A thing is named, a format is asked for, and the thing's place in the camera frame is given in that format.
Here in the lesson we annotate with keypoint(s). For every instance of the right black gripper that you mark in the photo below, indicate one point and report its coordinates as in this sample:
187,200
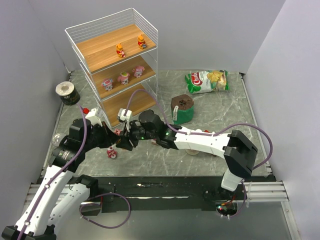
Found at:
133,133

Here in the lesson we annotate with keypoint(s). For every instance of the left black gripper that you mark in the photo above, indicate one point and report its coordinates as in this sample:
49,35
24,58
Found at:
108,136

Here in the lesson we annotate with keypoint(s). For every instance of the pink bear strawberry donut toy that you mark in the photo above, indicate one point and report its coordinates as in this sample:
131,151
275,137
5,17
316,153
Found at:
117,131

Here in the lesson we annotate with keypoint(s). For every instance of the pink bear cake toy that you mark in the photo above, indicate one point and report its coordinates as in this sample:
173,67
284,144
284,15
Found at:
111,153

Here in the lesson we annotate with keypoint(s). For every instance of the pink blue bear toy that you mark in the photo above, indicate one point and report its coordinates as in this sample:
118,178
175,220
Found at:
107,84

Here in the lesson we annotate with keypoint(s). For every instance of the pink bear green hat toy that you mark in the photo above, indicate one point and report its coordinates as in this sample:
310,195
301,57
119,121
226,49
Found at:
123,78

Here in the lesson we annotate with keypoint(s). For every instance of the pink pig purple bow toy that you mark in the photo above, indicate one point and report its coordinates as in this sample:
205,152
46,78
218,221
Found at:
138,71

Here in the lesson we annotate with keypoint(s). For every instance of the orange bear red shirt toy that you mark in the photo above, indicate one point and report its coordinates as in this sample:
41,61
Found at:
120,51

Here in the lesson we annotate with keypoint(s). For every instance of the small orange bear toy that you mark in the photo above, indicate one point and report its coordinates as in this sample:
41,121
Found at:
141,42

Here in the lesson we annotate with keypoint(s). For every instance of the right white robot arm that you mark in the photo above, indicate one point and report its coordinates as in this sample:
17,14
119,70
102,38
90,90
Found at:
235,148

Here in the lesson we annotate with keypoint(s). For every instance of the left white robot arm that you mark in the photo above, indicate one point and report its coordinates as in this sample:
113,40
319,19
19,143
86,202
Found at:
43,218

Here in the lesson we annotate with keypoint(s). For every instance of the silver top drink can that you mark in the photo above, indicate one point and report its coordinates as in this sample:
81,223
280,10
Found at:
58,138

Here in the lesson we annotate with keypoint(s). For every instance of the dark can white lid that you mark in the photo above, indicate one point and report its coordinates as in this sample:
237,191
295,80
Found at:
68,93

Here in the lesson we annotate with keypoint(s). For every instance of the cream plastic cup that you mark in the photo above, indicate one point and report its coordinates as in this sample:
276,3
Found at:
192,152

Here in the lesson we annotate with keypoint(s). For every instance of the green wrapped brown roll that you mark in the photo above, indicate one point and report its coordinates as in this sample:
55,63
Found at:
182,109

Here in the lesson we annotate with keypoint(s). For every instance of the green chips bag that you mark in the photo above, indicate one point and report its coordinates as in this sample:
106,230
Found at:
207,81

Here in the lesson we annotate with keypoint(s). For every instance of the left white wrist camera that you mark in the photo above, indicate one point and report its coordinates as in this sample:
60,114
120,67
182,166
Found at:
93,115

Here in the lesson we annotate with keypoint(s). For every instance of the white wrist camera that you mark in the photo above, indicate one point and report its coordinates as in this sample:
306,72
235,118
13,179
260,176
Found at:
125,116
93,115

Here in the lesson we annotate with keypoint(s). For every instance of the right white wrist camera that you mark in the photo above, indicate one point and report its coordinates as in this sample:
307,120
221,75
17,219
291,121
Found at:
125,116

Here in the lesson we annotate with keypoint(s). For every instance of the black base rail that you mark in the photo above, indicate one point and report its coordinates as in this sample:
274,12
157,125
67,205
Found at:
155,193

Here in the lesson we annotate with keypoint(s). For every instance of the white wire wooden shelf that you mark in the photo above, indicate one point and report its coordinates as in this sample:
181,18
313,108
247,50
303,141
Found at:
94,43

